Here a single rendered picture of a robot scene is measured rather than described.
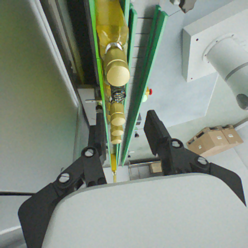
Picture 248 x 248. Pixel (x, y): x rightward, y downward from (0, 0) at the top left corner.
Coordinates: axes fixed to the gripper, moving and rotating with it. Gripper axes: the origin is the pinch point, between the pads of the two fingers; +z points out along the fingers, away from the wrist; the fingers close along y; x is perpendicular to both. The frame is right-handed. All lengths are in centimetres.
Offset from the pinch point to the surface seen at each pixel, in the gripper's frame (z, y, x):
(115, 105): 14.6, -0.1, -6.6
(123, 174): 226, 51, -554
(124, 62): 9.7, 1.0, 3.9
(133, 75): 41.0, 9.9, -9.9
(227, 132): 164, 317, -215
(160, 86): 58, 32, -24
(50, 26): 23.9, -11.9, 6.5
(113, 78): 8.7, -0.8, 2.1
